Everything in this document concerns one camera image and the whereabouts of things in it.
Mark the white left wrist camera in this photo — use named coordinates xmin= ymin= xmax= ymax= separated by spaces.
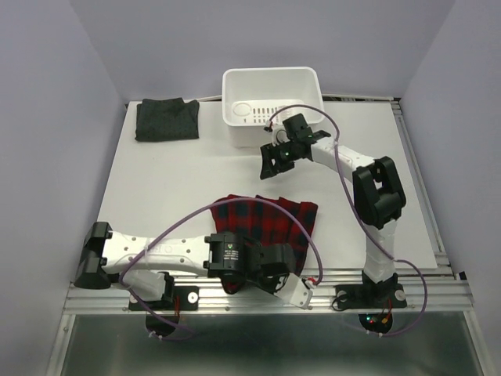
xmin=273 ymin=273 xmax=315 ymax=309

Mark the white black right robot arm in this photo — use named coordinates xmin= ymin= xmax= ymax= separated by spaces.
xmin=260 ymin=114 xmax=407 ymax=311

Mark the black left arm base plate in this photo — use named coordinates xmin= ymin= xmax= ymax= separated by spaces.
xmin=128 ymin=286 xmax=200 ymax=341

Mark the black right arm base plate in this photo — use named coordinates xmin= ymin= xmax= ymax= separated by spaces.
xmin=331 ymin=284 xmax=407 ymax=336

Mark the white plastic bin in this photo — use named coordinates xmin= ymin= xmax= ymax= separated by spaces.
xmin=222 ymin=67 xmax=324 ymax=148

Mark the aluminium table rail frame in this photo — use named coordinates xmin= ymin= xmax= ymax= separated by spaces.
xmin=47 ymin=98 xmax=496 ymax=375

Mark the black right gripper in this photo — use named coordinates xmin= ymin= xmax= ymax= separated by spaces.
xmin=258 ymin=139 xmax=298 ymax=180

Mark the red black plaid skirt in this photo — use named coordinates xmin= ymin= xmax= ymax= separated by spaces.
xmin=211 ymin=197 xmax=318 ymax=275

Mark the grey polka dot skirt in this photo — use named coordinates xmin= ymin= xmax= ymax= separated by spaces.
xmin=135 ymin=98 xmax=200 ymax=143

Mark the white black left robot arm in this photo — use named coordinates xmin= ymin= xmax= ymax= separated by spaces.
xmin=74 ymin=222 xmax=312 ymax=309

